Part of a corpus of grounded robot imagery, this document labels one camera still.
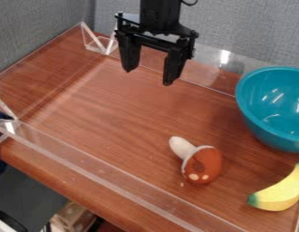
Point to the clear acrylic front wall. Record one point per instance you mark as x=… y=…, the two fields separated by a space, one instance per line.
x=163 y=204

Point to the yellow toy banana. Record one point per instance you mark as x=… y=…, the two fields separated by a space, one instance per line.
x=278 y=196

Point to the black white device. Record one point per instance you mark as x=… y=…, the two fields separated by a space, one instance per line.
x=9 y=224

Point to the brown white toy mushroom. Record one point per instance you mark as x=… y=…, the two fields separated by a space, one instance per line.
x=201 y=160

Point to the clear acrylic back wall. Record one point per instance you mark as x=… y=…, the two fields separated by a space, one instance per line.
x=214 y=68

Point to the clear acrylic left bracket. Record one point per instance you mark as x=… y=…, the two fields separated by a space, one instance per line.
x=7 y=126

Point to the blue plastic bowl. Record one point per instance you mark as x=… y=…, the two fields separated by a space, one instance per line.
x=266 y=96

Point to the clear acrylic corner bracket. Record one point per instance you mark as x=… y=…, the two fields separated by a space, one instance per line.
x=98 y=43

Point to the wooden crate below table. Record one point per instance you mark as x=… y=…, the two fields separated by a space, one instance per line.
x=73 y=218

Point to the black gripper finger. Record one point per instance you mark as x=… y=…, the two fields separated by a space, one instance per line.
x=129 y=51
x=173 y=64

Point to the clear acrylic wall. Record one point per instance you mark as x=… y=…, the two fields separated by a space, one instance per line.
x=163 y=204
x=214 y=68

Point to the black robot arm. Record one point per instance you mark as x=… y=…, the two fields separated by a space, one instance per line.
x=163 y=6

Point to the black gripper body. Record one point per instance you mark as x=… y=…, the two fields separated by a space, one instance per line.
x=157 y=31

